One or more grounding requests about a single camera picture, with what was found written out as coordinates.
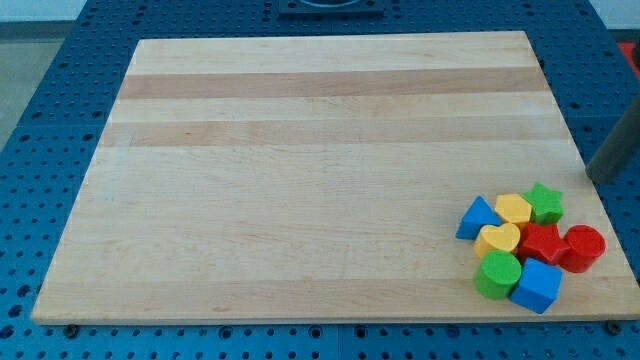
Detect red object at edge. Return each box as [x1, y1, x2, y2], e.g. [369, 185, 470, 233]
[617, 41, 640, 77]

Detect yellow hexagon block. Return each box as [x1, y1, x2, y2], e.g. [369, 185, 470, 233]
[494, 194, 532, 229]

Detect red star block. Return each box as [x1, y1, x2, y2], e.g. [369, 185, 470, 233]
[516, 223, 570, 265]

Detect green star block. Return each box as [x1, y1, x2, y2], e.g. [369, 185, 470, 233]
[521, 182, 564, 225]

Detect blue cube block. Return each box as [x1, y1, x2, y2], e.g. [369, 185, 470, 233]
[509, 258, 563, 314]

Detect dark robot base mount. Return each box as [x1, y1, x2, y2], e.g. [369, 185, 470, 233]
[275, 0, 386, 17]

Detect light wooden board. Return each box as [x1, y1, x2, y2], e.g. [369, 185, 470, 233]
[31, 31, 639, 326]

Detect blue triangle block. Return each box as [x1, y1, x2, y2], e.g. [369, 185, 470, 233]
[455, 196, 503, 240]

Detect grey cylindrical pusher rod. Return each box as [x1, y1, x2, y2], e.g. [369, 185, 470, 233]
[585, 95, 639, 184]

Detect red cylinder block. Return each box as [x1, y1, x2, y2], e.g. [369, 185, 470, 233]
[559, 224, 607, 273]

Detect green cylinder block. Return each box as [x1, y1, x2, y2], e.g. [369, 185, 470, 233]
[473, 250, 522, 300]

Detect yellow heart block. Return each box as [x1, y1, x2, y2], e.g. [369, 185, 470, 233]
[473, 223, 521, 259]

